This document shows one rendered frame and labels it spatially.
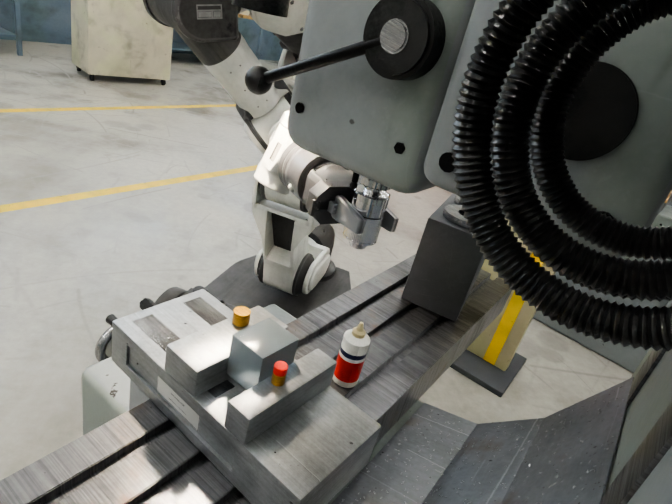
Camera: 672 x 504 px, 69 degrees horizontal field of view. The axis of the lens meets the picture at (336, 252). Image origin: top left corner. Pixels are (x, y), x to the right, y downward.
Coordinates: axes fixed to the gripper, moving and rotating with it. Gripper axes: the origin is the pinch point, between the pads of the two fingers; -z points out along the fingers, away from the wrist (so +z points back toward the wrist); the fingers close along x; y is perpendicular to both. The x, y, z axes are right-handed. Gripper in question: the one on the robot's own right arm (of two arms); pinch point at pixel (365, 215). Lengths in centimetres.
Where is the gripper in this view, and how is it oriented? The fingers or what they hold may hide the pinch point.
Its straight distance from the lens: 64.3
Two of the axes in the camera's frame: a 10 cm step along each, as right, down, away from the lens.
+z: -5.1, -5.0, 7.0
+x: 8.3, -0.8, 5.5
